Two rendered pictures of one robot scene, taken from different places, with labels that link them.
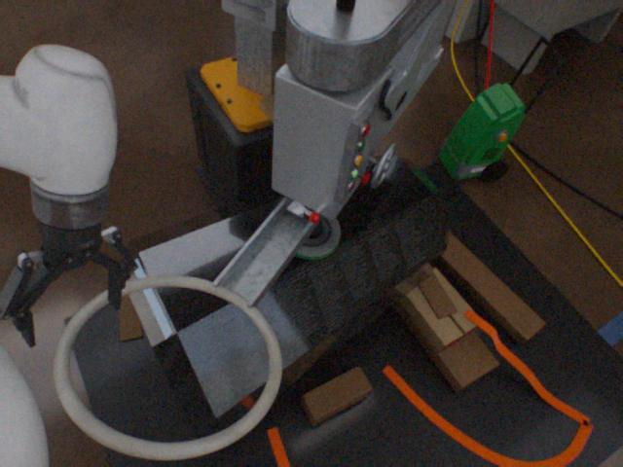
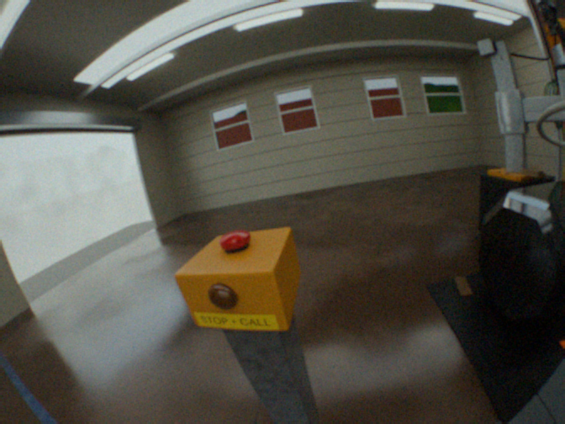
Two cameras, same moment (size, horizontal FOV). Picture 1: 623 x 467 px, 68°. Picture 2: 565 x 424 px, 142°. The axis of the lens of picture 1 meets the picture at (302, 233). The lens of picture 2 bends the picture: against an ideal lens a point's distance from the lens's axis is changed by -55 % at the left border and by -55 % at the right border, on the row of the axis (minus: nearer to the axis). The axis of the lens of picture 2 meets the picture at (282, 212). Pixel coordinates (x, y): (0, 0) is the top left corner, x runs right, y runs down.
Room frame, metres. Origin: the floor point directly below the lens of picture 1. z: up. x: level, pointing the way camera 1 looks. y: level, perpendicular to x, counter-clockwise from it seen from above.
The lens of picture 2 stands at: (-0.77, 0.85, 1.17)
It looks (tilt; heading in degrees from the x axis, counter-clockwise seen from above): 14 degrees down; 49
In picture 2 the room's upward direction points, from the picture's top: 12 degrees counter-clockwise
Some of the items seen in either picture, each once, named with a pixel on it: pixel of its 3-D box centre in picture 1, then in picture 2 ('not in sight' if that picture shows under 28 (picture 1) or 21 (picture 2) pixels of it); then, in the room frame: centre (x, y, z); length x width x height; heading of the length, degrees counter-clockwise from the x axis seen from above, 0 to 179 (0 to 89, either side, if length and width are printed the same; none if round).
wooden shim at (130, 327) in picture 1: (129, 315); (462, 285); (0.88, 0.80, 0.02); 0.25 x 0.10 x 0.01; 21
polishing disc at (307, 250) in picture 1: (310, 230); not in sight; (0.94, -0.03, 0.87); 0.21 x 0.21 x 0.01
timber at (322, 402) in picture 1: (336, 395); not in sight; (0.61, -0.25, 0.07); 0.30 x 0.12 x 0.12; 124
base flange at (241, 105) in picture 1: (265, 85); (516, 172); (1.84, 0.27, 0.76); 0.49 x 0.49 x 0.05; 36
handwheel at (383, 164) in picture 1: (373, 161); not in sight; (1.00, -0.19, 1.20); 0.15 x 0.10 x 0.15; 155
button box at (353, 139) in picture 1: (352, 158); not in sight; (0.83, -0.10, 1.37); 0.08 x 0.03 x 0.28; 155
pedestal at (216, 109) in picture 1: (264, 143); (514, 210); (1.84, 0.27, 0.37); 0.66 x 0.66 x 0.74; 36
